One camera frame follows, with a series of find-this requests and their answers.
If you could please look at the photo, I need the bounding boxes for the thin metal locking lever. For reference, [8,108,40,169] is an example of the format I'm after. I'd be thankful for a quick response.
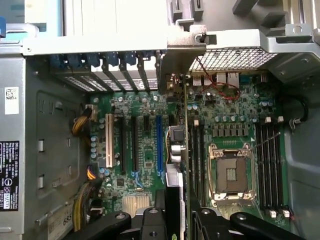
[251,132,281,151]

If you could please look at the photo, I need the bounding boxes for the blue slot retainer clip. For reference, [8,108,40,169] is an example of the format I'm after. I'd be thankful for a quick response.
[123,51,138,66]
[104,51,119,68]
[49,53,68,74]
[67,52,84,70]
[87,53,103,73]

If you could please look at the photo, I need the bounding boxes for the CPU socket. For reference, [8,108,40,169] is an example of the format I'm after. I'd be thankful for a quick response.
[209,142,257,201]

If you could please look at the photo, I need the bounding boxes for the green Dell motherboard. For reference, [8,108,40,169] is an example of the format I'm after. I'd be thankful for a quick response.
[88,71,295,240]

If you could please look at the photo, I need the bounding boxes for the grey parts rack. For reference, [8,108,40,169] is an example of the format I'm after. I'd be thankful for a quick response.
[166,0,320,33]

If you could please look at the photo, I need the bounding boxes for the silver power supply unit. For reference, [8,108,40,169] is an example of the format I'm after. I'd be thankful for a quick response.
[0,46,27,240]

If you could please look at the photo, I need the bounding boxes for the thin red wire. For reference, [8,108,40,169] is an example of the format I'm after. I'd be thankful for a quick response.
[195,56,241,101]

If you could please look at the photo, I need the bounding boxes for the black looped wire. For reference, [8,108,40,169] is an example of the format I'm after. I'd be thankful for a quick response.
[287,95,309,124]

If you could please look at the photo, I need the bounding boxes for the black RAM slot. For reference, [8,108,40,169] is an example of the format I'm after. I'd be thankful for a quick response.
[274,116,290,217]
[193,119,201,208]
[261,117,276,217]
[199,122,206,208]
[269,122,282,211]
[254,122,266,211]

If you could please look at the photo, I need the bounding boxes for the white expansion slot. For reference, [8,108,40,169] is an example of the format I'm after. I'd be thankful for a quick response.
[104,113,114,169]

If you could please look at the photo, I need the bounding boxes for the yellow black power wire bundle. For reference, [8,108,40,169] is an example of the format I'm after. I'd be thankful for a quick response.
[71,104,98,138]
[73,181,104,232]

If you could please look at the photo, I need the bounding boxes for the open PC case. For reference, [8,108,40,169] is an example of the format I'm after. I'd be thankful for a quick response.
[0,23,320,240]

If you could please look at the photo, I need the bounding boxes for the finned chipset heatsink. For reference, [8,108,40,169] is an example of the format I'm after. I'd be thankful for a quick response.
[122,194,154,216]

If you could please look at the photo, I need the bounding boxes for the blue expansion slot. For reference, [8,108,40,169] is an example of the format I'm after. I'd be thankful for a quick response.
[155,114,164,174]

